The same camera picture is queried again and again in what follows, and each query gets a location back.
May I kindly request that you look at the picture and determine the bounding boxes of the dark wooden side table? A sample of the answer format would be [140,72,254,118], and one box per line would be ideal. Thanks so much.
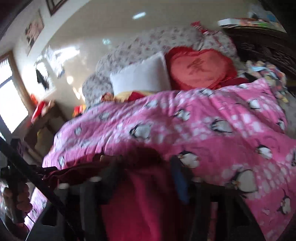
[23,101,70,160]

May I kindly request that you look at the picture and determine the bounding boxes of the dark red fleece garment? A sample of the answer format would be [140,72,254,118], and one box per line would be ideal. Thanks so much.
[44,147,182,240]

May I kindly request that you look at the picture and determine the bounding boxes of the wall portrait poster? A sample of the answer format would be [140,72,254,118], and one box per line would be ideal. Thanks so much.
[23,10,44,55]

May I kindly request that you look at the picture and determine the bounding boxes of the dark carved wooden headboard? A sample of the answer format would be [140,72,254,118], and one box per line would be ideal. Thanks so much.
[223,26,295,87]

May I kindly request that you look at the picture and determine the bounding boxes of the wall calendar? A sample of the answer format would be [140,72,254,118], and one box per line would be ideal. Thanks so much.
[44,45,65,79]

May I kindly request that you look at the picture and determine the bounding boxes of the white square pillow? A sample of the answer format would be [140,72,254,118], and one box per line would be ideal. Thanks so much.
[110,52,171,95]

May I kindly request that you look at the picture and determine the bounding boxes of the person's left hand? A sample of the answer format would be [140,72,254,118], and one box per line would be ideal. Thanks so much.
[3,183,33,221]

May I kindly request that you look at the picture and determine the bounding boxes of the black garment hanging on wall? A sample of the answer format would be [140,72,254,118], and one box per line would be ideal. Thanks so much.
[36,69,49,90]

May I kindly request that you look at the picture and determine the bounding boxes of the wooden framed window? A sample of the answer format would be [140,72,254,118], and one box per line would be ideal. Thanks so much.
[1,51,34,134]

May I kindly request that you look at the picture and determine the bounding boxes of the red box on table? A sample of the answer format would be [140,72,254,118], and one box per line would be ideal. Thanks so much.
[31,101,48,123]

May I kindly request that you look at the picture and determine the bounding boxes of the pink penguin print quilt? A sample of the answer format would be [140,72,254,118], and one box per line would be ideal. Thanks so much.
[43,78,295,240]

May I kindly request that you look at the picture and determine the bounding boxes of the colourful crumpled cloth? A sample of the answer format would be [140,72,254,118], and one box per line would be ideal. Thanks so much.
[246,60,288,103]

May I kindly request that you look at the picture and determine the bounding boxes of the red heart-shaped cushion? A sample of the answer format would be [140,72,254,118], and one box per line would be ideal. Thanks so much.
[165,46,249,90]

